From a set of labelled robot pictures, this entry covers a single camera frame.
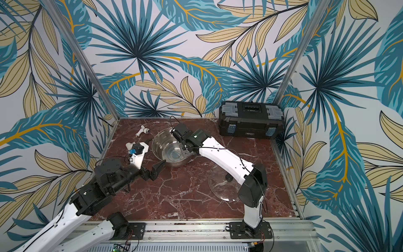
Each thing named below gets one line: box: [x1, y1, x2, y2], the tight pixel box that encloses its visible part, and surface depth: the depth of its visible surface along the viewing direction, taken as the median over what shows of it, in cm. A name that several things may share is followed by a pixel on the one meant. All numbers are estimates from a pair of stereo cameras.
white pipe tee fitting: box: [125, 141, 136, 151], surface depth 103 cm
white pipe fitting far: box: [135, 124, 151, 138], surface depth 112 cm
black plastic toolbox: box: [218, 100, 285, 140], surface depth 102 cm
